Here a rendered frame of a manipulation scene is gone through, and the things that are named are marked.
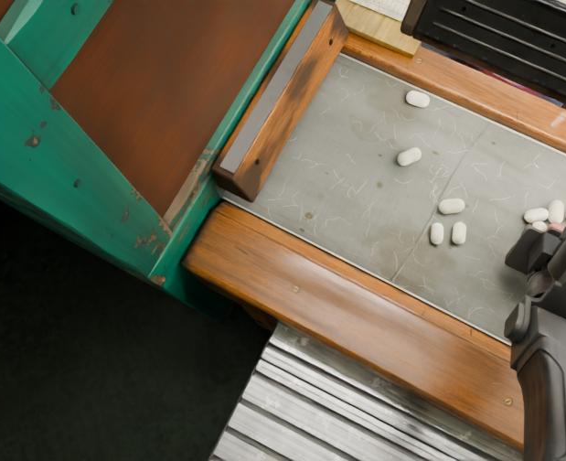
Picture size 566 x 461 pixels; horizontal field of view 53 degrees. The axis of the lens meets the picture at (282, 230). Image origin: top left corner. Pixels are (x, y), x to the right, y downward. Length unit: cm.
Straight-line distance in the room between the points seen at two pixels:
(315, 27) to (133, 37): 38
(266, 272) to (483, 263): 31
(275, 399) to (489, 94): 56
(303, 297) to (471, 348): 24
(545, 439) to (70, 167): 44
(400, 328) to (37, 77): 56
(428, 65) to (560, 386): 53
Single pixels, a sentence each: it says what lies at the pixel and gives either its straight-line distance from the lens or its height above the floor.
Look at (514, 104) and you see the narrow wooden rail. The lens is 93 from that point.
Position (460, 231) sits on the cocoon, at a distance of 85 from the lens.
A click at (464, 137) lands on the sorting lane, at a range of 92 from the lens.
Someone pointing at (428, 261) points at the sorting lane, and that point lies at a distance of 85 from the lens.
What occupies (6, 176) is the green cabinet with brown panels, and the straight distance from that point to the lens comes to 42.
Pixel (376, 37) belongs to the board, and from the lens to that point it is 93.
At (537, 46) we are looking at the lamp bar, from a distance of 59.
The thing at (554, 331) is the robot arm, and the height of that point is 96.
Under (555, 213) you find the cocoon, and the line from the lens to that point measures 90.
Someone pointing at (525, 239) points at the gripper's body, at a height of 83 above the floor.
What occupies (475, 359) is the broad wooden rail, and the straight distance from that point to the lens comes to 82.
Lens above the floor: 155
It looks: 75 degrees down
